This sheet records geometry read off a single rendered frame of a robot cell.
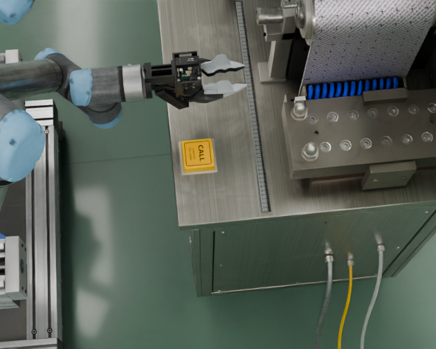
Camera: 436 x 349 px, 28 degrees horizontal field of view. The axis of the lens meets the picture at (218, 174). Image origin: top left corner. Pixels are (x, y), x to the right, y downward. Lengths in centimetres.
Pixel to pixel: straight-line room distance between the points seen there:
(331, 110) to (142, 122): 121
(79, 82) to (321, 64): 50
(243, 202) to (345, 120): 29
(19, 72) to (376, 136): 76
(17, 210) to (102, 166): 38
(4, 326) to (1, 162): 118
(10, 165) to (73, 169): 143
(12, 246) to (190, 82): 62
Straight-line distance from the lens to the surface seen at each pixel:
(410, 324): 288
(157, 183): 292
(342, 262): 250
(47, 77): 186
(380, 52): 185
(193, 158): 196
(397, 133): 192
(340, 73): 191
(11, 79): 176
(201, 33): 212
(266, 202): 196
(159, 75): 181
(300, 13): 172
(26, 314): 263
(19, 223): 272
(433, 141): 193
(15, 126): 154
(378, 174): 189
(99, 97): 181
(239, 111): 203
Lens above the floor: 276
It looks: 70 degrees down
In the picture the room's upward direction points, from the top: 2 degrees clockwise
